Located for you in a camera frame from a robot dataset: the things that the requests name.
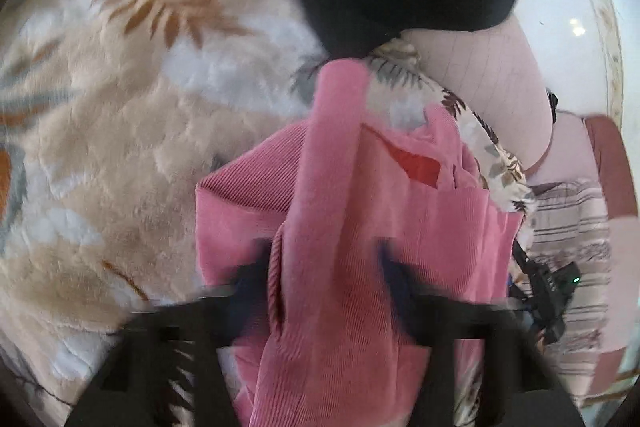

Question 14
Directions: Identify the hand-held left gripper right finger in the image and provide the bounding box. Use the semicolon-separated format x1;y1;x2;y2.
377;242;586;427

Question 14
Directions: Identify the pink sofa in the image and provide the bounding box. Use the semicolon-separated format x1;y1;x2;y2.
400;14;640;408

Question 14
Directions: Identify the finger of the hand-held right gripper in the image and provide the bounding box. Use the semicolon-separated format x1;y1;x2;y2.
507;239;535;308

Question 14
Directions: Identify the striped floral sofa cover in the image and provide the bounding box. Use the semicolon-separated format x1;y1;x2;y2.
520;179;613;353

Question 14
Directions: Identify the leaf printed blanket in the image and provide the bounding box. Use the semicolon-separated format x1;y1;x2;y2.
0;0;538;427

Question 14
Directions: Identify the pink zip jacket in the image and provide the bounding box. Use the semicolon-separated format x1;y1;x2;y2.
194;59;525;427

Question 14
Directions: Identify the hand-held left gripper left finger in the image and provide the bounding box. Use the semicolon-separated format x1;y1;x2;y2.
65;239;273;427

